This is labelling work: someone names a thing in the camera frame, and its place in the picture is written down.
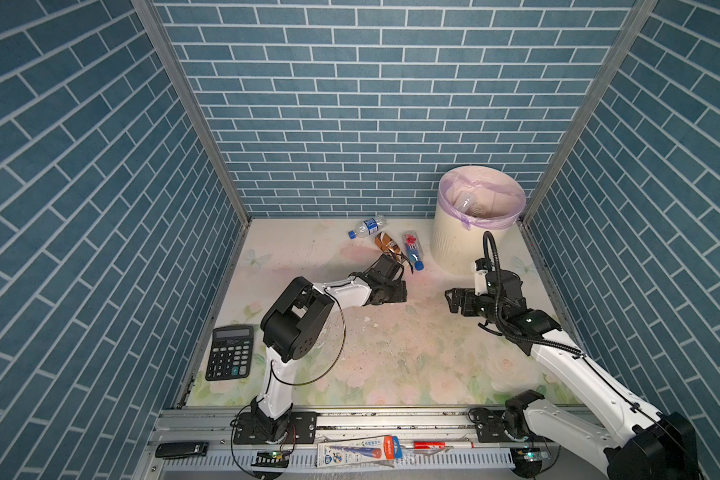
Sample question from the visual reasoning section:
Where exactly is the amber small bottle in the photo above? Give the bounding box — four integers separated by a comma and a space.
374, 232, 408, 263

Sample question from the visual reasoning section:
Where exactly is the blue label water bottle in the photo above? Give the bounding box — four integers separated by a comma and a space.
348, 215, 388, 239

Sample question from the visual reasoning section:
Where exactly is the clear bottle red cap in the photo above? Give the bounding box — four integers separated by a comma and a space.
453, 191, 477, 215

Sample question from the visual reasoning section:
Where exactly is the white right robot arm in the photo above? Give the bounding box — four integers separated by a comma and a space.
444, 270, 703, 479

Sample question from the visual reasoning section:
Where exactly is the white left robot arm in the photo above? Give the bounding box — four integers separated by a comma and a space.
252, 271, 407, 422

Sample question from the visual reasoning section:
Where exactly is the white bin with pink liner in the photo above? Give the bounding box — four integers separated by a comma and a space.
430, 165, 526, 275

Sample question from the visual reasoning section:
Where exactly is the blue red label bottle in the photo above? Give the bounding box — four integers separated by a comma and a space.
403, 231, 424, 271

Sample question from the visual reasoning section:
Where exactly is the white glue tube package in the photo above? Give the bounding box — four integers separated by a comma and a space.
316, 435, 403, 468

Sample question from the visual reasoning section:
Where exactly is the black calculator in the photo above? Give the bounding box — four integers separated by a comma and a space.
205, 324, 254, 382

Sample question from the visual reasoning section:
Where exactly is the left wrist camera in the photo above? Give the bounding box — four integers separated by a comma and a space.
370, 254, 404, 281

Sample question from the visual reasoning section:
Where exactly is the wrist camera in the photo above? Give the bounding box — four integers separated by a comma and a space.
474, 258, 491, 296
370, 254, 404, 281

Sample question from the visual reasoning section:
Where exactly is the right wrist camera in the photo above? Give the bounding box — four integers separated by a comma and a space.
474, 258, 491, 296

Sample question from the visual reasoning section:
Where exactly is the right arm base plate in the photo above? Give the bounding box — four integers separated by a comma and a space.
467, 407, 513, 443

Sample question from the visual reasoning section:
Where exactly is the red handled tool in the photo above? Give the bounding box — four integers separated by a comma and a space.
401, 440, 474, 453

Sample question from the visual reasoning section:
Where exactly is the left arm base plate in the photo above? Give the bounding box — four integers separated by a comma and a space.
232, 411, 318, 445

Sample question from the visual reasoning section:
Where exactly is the white slotted cable duct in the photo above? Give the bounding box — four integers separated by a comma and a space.
161, 448, 516, 473

